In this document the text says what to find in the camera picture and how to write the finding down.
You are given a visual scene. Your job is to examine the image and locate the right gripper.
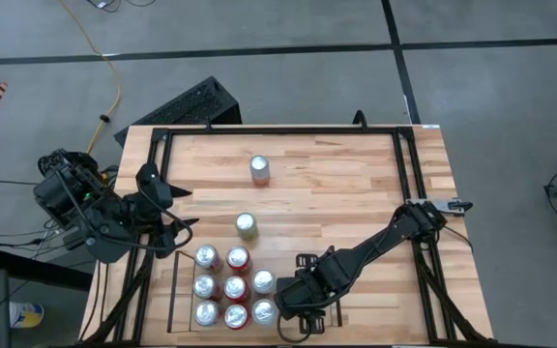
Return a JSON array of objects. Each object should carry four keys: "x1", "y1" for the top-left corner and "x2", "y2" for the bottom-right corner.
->
[{"x1": 273, "y1": 250, "x2": 353, "y2": 335}]

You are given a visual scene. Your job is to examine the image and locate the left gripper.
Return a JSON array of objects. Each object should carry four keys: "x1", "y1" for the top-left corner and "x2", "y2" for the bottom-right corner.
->
[{"x1": 126, "y1": 162, "x2": 201, "y2": 260}]

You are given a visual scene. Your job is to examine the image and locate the raspberry lime beverage can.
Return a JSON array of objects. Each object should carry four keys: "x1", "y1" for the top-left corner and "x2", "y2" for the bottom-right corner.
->
[
  {"x1": 250, "y1": 268, "x2": 278, "y2": 296},
  {"x1": 250, "y1": 298, "x2": 279, "y2": 328}
]

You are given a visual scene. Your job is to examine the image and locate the silver diet cola can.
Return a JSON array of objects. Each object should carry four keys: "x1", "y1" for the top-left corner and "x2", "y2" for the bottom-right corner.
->
[
  {"x1": 191, "y1": 274, "x2": 221, "y2": 303},
  {"x1": 193, "y1": 244, "x2": 224, "y2": 274},
  {"x1": 191, "y1": 300, "x2": 221, "y2": 330}
]

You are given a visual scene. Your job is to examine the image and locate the red cola can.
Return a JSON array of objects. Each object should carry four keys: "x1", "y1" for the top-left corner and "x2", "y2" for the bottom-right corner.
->
[
  {"x1": 223, "y1": 303, "x2": 251, "y2": 332},
  {"x1": 225, "y1": 245, "x2": 253, "y2": 275},
  {"x1": 222, "y1": 275, "x2": 250, "y2": 305}
]

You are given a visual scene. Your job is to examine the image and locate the green beverage can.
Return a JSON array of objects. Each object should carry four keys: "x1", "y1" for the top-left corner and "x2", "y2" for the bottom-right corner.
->
[{"x1": 234, "y1": 211, "x2": 260, "y2": 242}]

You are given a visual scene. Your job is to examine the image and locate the silver can top left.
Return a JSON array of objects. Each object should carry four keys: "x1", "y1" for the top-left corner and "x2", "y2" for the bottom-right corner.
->
[{"x1": 249, "y1": 154, "x2": 271, "y2": 189}]

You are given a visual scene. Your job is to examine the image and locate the black perforated computer tower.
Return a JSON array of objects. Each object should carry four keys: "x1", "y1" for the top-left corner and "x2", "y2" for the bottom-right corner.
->
[{"x1": 113, "y1": 75, "x2": 244, "y2": 148}]

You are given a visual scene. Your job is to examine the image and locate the black floor beam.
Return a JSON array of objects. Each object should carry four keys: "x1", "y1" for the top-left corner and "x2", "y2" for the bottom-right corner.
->
[{"x1": 0, "y1": 246, "x2": 95, "y2": 292}]

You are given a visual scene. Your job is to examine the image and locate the white yellow blue container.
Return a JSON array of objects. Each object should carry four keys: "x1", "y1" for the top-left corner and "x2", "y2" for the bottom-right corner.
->
[{"x1": 8, "y1": 301, "x2": 45, "y2": 330}]

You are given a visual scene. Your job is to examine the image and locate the yellow floor cable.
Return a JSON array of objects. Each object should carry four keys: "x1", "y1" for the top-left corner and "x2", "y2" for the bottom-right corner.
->
[{"x1": 58, "y1": 0, "x2": 124, "y2": 156}]

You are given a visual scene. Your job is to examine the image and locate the silver metal bracket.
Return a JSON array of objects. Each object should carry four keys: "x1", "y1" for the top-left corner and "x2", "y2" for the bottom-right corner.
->
[{"x1": 405, "y1": 195, "x2": 474, "y2": 218}]

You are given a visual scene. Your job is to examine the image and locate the black floor cable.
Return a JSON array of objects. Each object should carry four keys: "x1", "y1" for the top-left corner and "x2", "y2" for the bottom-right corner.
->
[{"x1": 87, "y1": 0, "x2": 157, "y2": 12}]

